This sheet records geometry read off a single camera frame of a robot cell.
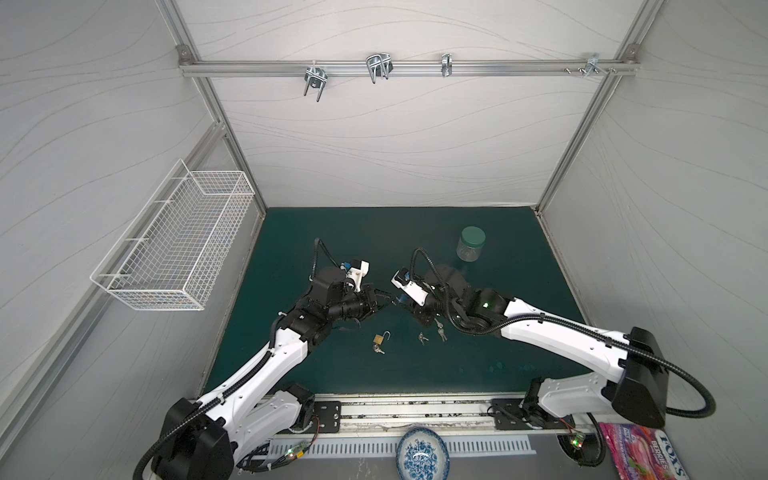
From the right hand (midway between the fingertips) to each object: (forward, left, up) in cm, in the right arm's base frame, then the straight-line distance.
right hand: (409, 289), depth 76 cm
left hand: (-3, +2, +2) cm, 4 cm away
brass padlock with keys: (-7, +8, -18) cm, 21 cm away
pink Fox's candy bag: (-30, -55, -18) cm, 65 cm away
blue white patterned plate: (-33, -4, -18) cm, 38 cm away
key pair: (-6, -4, -19) cm, 20 cm away
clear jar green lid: (+25, -21, -10) cm, 34 cm away
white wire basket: (+1, +56, +14) cm, 58 cm away
